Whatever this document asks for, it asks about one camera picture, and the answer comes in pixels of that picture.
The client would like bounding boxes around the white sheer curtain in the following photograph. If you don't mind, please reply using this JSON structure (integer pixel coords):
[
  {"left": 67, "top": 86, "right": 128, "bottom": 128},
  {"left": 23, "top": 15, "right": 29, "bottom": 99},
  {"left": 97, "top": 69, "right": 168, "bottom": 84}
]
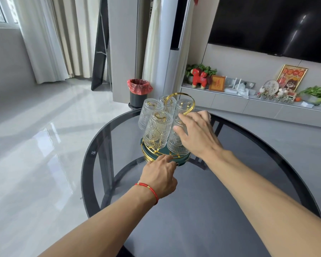
[{"left": 12, "top": 0, "right": 70, "bottom": 85}]

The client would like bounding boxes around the small wooden picture frame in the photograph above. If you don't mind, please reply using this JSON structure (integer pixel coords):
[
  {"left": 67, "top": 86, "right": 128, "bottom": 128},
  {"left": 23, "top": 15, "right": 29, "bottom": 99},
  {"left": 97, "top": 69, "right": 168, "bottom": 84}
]
[{"left": 208, "top": 75, "right": 226, "bottom": 93}]

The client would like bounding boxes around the black marble panel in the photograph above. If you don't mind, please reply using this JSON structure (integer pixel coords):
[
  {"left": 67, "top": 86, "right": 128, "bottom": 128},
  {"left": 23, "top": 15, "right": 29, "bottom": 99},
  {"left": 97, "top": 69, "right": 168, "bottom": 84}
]
[{"left": 91, "top": 0, "right": 110, "bottom": 91}]

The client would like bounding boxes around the small green potted plant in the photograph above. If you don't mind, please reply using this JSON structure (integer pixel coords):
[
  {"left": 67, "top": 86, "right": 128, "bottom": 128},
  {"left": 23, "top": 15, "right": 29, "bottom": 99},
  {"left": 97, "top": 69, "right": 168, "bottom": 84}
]
[{"left": 184, "top": 63, "right": 218, "bottom": 84}]

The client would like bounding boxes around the gold framed cartoon picture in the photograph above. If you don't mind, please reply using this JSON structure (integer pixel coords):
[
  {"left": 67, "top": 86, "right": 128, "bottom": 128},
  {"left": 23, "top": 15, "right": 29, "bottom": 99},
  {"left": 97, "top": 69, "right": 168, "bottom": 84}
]
[{"left": 276, "top": 64, "right": 309, "bottom": 92}]

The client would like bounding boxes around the red string bracelet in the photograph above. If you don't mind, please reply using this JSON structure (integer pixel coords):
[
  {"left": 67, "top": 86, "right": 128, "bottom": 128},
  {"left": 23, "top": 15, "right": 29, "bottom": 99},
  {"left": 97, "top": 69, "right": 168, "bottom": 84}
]
[{"left": 134, "top": 182, "right": 160, "bottom": 205}]

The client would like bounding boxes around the white standing air conditioner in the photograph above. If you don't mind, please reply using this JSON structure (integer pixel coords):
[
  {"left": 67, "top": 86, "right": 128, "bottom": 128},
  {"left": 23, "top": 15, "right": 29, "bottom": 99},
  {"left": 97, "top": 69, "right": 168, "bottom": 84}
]
[{"left": 163, "top": 0, "right": 196, "bottom": 97}]

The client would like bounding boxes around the white crumpled tissue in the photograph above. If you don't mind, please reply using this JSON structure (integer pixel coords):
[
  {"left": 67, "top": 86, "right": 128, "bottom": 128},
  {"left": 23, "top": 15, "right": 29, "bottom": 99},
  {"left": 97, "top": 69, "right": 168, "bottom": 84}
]
[{"left": 236, "top": 84, "right": 251, "bottom": 99}]

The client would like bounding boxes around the row of small figurines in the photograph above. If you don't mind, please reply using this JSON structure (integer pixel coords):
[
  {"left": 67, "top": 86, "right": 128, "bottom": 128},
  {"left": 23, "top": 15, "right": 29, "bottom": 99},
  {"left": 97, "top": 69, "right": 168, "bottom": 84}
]
[{"left": 256, "top": 88, "right": 297, "bottom": 105}]

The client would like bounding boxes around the black wall television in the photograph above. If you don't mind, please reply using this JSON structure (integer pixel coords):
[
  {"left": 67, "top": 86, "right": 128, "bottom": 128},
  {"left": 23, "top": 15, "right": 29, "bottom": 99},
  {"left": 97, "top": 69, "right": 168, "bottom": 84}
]
[{"left": 207, "top": 0, "right": 321, "bottom": 66}]

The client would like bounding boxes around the round black glass table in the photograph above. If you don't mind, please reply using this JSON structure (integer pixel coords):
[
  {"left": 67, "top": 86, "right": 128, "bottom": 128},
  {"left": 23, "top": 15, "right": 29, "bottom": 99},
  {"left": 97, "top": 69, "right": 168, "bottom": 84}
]
[{"left": 81, "top": 107, "right": 321, "bottom": 257}]

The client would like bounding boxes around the bin with red bag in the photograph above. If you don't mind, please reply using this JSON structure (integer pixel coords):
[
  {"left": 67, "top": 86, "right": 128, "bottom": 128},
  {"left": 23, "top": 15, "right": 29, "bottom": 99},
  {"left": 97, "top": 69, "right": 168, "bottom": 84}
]
[{"left": 127, "top": 79, "right": 153, "bottom": 95}]

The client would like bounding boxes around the grey wall socket panel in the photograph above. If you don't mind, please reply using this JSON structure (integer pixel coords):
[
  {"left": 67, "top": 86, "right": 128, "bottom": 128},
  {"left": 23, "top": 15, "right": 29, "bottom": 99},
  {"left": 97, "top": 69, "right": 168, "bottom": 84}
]
[{"left": 225, "top": 77, "right": 256, "bottom": 90}]

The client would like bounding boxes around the person's right hand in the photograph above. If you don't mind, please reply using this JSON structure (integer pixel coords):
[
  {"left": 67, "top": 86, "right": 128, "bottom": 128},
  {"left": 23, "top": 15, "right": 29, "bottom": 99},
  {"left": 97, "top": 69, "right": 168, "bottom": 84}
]
[{"left": 173, "top": 109, "right": 226, "bottom": 166}]

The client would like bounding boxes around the person's right forearm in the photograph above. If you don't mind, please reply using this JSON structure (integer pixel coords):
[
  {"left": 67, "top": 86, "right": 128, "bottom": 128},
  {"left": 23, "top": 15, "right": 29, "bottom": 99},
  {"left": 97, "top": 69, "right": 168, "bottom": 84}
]
[{"left": 204, "top": 148, "right": 321, "bottom": 257}]

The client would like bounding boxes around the black trash bin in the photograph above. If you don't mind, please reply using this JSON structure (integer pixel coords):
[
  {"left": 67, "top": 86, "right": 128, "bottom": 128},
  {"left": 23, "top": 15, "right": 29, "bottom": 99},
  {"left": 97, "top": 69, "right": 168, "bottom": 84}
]
[{"left": 128, "top": 91, "right": 148, "bottom": 110}]

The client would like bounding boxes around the round white decorative plate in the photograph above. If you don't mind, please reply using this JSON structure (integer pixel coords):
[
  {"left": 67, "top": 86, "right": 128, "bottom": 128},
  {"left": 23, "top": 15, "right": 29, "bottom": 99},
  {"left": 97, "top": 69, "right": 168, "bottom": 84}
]
[{"left": 263, "top": 79, "right": 280, "bottom": 95}]

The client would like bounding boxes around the clear embossed glass cup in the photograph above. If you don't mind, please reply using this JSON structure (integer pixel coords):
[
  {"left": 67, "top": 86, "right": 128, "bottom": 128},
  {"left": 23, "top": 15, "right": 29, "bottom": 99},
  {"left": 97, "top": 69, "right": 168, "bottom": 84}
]
[
  {"left": 138, "top": 98, "right": 164, "bottom": 131},
  {"left": 166, "top": 116, "right": 192, "bottom": 156},
  {"left": 174, "top": 98, "right": 196, "bottom": 117},
  {"left": 158, "top": 95, "right": 177, "bottom": 117},
  {"left": 143, "top": 111, "right": 174, "bottom": 150}
]

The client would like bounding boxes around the beige curtain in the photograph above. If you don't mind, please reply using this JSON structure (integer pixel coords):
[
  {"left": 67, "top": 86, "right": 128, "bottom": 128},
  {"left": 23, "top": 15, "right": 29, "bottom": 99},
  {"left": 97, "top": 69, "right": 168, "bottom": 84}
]
[{"left": 51, "top": 0, "right": 102, "bottom": 79}]

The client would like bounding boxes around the gold green cup rack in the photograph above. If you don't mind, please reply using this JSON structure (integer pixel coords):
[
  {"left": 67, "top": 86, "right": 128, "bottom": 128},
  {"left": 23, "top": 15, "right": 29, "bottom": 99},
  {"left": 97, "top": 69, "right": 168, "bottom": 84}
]
[{"left": 139, "top": 92, "right": 196, "bottom": 166}]

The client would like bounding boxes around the white router with antennas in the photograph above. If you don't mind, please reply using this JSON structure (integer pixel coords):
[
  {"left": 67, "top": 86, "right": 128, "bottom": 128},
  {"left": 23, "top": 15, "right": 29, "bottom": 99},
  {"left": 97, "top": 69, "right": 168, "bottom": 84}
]
[{"left": 224, "top": 77, "right": 243, "bottom": 95}]

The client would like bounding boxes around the wide green potted plant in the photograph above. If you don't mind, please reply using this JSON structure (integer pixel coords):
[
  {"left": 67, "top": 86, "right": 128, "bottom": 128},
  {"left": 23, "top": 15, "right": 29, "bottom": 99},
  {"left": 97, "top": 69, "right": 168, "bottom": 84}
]
[{"left": 298, "top": 86, "right": 321, "bottom": 105}]

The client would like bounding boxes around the grey television cabinet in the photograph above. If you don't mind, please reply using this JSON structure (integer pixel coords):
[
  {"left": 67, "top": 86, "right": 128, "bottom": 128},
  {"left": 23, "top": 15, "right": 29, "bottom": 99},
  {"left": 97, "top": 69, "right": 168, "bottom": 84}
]
[{"left": 180, "top": 84, "right": 321, "bottom": 129}]

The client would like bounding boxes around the cream hanging fabric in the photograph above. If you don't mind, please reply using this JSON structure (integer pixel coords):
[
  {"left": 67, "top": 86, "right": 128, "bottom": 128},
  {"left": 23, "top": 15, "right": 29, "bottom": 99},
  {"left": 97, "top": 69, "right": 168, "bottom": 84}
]
[{"left": 142, "top": 0, "right": 164, "bottom": 83}]

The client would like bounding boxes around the person's left forearm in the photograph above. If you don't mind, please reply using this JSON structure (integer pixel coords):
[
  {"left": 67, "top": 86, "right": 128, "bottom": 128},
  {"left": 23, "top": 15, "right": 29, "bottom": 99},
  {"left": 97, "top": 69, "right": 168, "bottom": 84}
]
[{"left": 39, "top": 186, "right": 157, "bottom": 257}]

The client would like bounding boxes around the red horse toy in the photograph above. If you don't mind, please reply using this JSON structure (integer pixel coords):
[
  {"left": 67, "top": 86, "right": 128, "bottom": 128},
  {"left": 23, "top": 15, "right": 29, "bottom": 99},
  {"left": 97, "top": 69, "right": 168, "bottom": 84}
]
[{"left": 190, "top": 68, "right": 208, "bottom": 90}]

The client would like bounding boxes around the person's left hand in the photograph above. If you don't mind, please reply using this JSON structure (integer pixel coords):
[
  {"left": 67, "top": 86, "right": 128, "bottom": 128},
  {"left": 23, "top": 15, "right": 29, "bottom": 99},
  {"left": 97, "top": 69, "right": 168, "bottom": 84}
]
[{"left": 138, "top": 154, "right": 178, "bottom": 199}]

